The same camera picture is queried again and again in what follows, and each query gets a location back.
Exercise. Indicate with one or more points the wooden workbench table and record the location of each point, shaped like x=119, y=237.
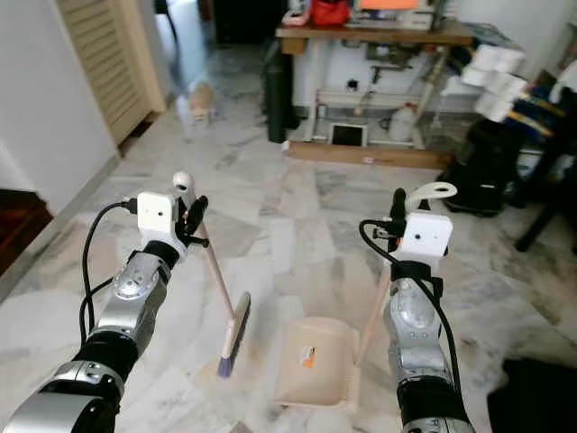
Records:
x=379, y=36

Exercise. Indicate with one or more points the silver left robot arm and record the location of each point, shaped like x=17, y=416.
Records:
x=135, y=293

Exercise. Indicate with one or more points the beige louvered door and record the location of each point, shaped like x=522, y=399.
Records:
x=108, y=63

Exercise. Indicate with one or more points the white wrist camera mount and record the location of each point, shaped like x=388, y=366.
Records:
x=425, y=236
x=155, y=216

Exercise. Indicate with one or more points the long wooden plank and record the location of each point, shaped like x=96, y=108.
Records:
x=370, y=155

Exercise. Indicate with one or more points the black bulky object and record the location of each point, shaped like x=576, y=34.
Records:
x=536, y=397

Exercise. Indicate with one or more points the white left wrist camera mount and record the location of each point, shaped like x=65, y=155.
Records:
x=155, y=216

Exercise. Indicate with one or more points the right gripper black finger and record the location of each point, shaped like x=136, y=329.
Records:
x=398, y=205

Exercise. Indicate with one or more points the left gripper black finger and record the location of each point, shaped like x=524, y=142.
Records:
x=197, y=212

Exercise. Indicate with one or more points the red bag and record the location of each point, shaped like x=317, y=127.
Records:
x=331, y=13

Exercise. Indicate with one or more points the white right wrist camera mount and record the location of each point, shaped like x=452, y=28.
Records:
x=425, y=236

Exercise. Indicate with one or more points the cream fluffy dog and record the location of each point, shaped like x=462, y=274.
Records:
x=202, y=104

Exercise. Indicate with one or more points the orange box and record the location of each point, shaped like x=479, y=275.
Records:
x=388, y=4

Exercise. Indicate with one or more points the white plastic jug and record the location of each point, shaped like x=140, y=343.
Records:
x=401, y=126

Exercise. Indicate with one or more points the beige broom with dark bristles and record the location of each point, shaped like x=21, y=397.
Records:
x=236, y=332

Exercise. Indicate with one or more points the black bag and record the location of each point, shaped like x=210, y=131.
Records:
x=496, y=167

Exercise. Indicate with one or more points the black cylindrical stand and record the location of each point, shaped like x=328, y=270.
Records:
x=279, y=99

